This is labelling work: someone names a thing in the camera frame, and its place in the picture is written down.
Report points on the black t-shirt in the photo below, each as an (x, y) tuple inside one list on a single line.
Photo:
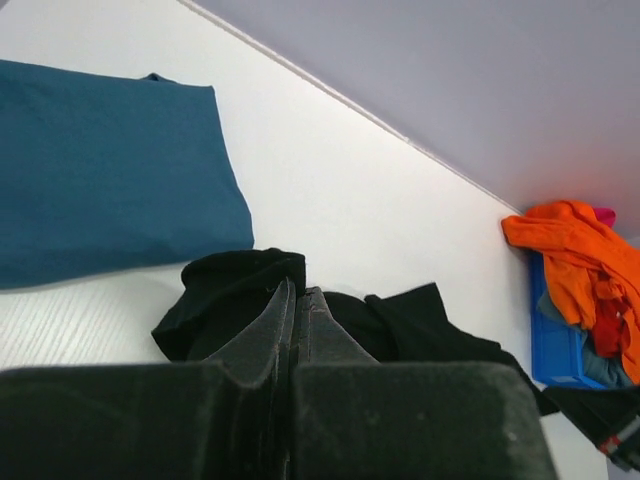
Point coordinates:
[(224, 292)]

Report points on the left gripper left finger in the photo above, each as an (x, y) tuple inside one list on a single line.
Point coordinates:
[(220, 418)]

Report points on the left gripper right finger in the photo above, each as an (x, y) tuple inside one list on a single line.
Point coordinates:
[(359, 418)]

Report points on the folded teal t-shirt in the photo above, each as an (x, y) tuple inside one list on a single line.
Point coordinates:
[(102, 174)]

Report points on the pink t-shirt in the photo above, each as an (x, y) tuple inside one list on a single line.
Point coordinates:
[(606, 216)]

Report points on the red t-shirt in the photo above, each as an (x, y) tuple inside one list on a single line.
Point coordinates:
[(610, 332)]

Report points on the grey t-shirt in bin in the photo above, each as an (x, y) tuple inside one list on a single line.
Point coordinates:
[(608, 372)]

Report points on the orange t-shirt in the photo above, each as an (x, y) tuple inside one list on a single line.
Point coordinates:
[(584, 262)]

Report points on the blue plastic bin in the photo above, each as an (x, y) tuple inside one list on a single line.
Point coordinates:
[(556, 349)]

